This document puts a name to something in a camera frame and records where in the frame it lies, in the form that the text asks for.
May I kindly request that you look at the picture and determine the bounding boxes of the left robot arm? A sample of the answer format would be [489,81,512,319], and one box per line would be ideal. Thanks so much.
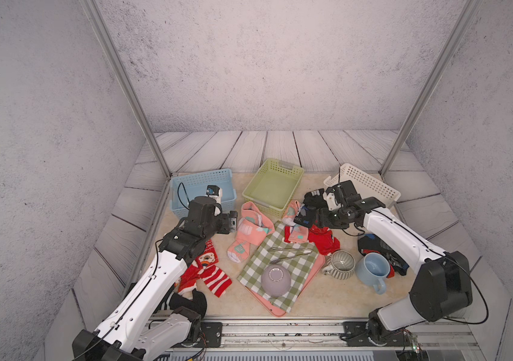
[72,196,238,360]

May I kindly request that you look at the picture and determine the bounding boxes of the red white striped sock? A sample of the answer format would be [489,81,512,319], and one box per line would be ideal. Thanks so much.
[178,265,232,297]

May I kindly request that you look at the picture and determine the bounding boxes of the pink tray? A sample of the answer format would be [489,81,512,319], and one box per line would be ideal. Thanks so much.
[237,251,326,317]

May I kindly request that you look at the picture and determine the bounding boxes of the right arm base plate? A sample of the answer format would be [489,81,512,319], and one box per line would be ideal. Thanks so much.
[339,321,412,348]

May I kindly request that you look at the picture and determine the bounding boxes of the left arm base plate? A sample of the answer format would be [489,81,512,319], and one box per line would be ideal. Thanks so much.
[173,321,223,348]

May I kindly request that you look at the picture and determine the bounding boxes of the left metal frame post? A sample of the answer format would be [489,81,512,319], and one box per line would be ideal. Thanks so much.
[80,0,172,177]

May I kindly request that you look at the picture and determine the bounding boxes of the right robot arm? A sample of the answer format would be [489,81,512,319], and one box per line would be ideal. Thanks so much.
[304,180,473,346]

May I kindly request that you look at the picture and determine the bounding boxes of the green checkered cloth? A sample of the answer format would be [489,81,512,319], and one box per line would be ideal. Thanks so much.
[238,221,325,313]

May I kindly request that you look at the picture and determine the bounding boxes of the white plastic basket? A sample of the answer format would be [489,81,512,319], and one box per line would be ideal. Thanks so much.
[323,163,401,208]

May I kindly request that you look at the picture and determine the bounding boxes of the black sock with label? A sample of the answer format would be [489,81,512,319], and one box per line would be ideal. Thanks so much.
[294,204,318,229]

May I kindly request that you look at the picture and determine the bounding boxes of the metal tongs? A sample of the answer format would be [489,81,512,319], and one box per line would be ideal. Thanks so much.
[268,248,313,265]

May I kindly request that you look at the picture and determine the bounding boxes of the red santa sock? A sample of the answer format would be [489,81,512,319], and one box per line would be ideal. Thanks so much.
[193,239,219,269]

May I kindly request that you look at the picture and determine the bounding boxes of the pink sock right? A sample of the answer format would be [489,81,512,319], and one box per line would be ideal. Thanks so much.
[281,200,308,243]

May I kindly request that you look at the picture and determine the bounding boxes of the light blue mug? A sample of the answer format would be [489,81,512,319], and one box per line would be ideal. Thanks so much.
[355,253,391,295]

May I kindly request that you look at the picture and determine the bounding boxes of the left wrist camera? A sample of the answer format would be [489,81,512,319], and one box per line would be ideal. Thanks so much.
[206,185,223,204]

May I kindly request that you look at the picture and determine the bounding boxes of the pink sock centre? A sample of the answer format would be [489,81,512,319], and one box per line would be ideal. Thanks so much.
[227,202,274,263]

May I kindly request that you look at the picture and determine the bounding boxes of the striped ceramic mug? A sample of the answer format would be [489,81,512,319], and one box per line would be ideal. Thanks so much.
[321,250,356,281]

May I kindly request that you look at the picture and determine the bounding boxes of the grey upturned bowl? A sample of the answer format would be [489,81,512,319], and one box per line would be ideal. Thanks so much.
[261,265,292,297]

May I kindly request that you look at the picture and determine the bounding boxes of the pink sock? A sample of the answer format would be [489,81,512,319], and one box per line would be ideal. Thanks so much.
[281,200,308,243]
[227,202,274,263]

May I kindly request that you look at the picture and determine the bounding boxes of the front aluminium rail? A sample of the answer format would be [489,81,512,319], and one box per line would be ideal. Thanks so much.
[85,317,487,361]

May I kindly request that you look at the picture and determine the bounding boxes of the green plastic basket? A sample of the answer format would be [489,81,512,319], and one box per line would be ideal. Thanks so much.
[242,158,304,218]

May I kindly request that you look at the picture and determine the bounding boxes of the blue plastic basket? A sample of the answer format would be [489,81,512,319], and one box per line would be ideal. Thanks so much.
[170,168,237,219]

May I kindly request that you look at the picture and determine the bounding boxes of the red sock centre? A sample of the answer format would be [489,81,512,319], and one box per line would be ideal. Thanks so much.
[305,226,341,256]

